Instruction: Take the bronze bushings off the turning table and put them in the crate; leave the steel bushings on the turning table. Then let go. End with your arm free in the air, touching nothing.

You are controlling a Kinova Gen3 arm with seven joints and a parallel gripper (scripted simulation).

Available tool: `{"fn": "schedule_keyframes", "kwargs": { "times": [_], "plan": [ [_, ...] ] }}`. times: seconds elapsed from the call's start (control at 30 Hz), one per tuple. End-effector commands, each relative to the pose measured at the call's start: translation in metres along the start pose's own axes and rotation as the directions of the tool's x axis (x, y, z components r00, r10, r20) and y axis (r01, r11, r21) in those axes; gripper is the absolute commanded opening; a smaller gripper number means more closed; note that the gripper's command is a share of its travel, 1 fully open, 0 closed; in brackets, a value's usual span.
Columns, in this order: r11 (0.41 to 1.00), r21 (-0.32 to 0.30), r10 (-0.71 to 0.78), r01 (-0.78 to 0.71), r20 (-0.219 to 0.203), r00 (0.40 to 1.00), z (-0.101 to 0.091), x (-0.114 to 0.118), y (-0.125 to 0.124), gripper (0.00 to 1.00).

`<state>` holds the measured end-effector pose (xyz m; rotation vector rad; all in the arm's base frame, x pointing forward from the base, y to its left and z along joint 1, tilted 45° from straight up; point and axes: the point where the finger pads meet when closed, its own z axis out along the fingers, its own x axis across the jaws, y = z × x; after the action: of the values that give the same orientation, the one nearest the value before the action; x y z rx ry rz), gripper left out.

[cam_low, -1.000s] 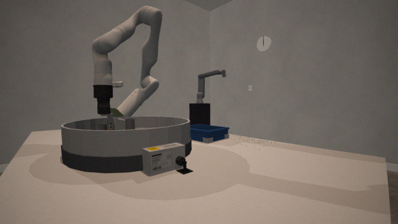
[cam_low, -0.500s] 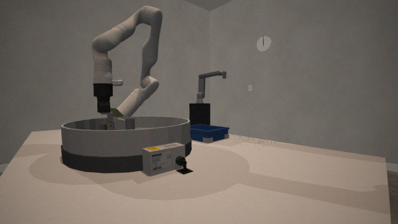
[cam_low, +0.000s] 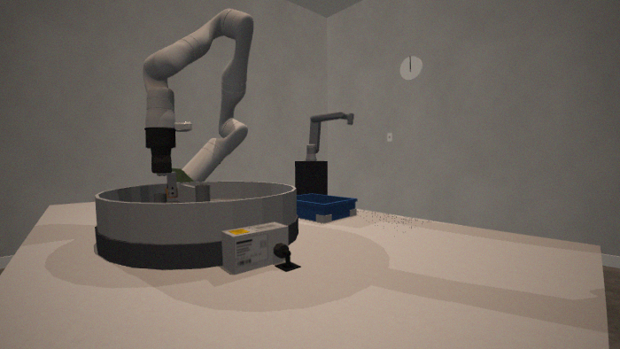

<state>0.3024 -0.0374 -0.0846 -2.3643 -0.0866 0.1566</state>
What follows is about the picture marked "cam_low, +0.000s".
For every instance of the blue rectangular tray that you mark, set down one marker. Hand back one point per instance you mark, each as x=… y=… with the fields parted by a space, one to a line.
x=325 y=208

